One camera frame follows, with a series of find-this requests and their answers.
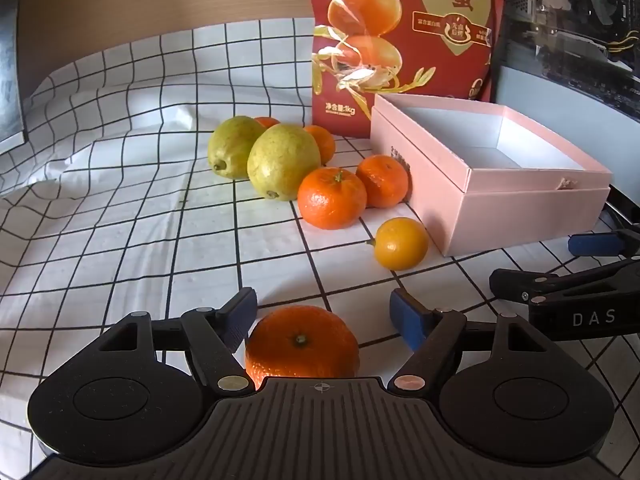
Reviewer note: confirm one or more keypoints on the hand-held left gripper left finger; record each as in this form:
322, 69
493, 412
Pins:
245, 317

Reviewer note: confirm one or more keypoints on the yellow-orange citrus fruit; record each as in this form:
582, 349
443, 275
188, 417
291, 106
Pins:
400, 242

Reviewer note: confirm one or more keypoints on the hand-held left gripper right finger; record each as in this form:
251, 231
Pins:
406, 317

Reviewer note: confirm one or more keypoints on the white checked tablecloth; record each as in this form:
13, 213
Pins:
125, 210

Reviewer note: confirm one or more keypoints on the dark glossy panel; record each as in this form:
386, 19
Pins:
7, 60

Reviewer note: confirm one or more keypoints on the green pear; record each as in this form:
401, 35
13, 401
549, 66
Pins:
282, 160
232, 145

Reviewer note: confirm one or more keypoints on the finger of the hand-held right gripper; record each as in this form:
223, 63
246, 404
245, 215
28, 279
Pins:
510, 280
592, 245

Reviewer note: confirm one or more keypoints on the orange mandarin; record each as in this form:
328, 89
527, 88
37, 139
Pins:
330, 202
325, 142
300, 355
385, 182
267, 122

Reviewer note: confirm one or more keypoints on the red printed bag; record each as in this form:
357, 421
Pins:
450, 50

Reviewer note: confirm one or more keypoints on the pink cardboard box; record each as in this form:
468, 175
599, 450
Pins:
500, 210

